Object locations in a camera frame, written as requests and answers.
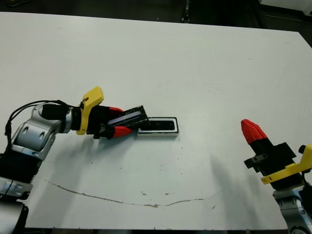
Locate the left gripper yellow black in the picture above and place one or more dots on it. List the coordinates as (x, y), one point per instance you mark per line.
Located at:
(93, 114)

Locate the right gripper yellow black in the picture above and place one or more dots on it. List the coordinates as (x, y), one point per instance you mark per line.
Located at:
(275, 165)

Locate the black shiny box lid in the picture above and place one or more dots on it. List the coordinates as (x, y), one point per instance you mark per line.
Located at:
(129, 118)

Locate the black smartphone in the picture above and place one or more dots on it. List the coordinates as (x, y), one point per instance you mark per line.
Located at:
(162, 124)

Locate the black gantry stand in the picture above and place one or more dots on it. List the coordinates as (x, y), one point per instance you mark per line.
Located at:
(186, 11)

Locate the camera box base white inlay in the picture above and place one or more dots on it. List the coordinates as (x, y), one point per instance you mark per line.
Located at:
(158, 135)

